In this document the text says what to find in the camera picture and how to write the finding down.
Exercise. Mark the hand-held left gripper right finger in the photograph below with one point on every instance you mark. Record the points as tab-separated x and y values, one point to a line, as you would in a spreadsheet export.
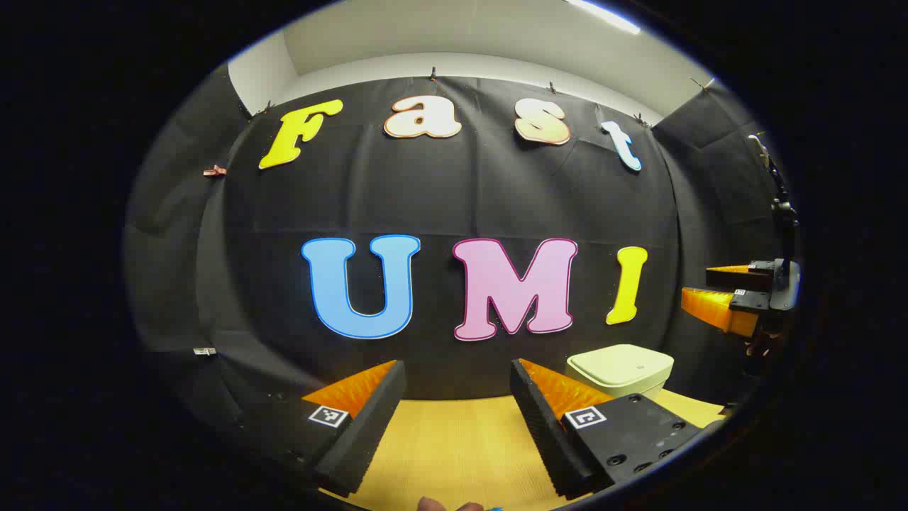
546	426

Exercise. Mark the small copper clip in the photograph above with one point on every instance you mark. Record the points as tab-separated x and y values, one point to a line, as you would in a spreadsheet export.
214	170

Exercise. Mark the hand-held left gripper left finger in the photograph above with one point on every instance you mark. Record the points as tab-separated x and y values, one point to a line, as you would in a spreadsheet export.
369	426

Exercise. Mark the wooden desktop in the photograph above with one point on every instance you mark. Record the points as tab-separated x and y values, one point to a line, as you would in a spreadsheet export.
454	447

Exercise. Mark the small white clip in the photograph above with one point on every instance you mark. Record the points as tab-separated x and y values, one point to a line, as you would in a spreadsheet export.
204	350

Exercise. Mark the pale green garbage bin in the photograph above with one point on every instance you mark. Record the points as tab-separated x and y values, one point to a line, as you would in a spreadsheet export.
617	365

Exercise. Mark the black backdrop cloth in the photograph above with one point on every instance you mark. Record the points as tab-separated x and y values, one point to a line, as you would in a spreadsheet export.
440	191

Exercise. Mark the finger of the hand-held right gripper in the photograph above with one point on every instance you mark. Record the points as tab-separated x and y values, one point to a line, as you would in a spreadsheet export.
716	309
738	277

